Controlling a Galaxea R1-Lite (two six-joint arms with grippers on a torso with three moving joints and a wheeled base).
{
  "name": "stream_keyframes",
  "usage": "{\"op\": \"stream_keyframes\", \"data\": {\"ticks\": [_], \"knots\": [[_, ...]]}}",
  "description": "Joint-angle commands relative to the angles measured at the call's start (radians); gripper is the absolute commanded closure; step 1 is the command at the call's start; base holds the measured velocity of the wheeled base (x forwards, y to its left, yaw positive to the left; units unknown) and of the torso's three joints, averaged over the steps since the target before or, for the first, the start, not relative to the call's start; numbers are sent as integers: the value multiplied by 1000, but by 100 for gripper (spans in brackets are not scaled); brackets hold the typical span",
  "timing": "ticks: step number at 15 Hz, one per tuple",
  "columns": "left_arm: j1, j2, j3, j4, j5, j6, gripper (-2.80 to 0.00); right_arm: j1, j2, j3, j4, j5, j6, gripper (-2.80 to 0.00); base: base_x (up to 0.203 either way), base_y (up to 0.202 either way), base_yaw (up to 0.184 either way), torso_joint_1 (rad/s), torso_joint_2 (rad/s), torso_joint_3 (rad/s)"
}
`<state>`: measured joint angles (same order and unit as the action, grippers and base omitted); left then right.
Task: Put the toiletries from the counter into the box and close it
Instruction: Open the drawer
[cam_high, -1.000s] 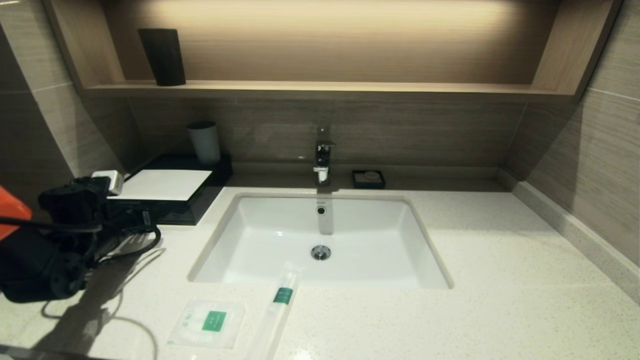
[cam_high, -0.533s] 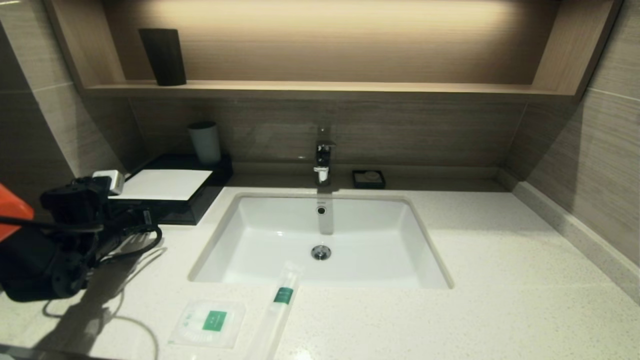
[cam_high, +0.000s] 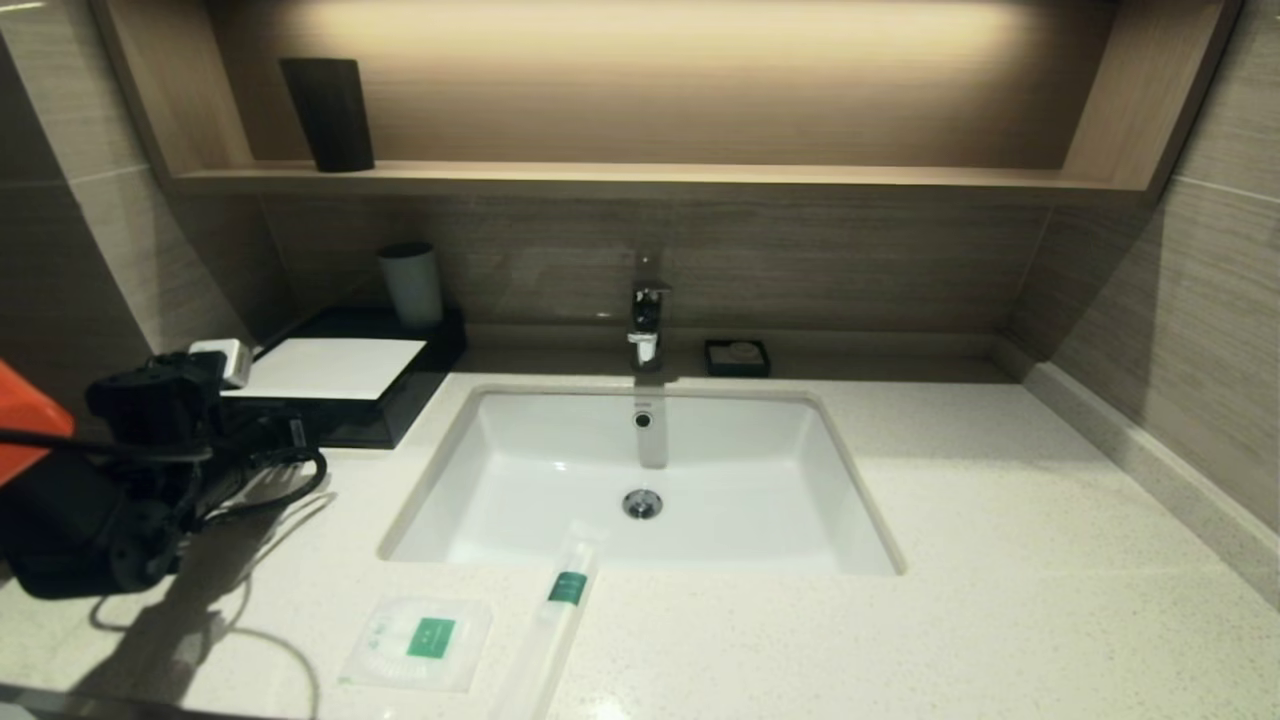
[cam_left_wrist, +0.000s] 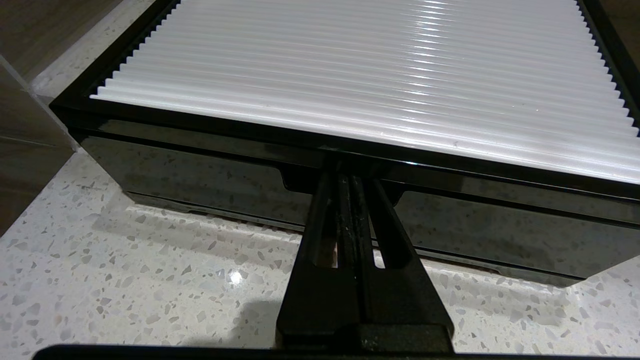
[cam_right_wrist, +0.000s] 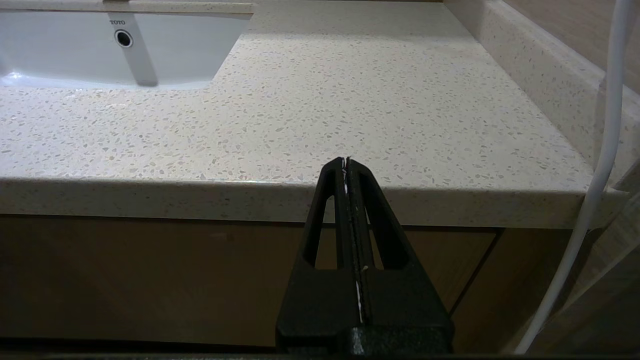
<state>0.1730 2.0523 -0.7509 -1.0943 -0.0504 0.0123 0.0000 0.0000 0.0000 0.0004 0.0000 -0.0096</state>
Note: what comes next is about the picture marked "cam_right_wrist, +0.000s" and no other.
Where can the white ceramic sink basin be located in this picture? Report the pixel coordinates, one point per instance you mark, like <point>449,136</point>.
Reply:
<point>60,55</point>

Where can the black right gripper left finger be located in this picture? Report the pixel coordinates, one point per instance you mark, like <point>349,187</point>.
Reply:
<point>312,305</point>

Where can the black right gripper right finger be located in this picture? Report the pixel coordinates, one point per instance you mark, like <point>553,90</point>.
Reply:
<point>405,305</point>

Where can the wooden vanity cabinet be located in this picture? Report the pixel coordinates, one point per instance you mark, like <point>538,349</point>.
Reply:
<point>150,280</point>

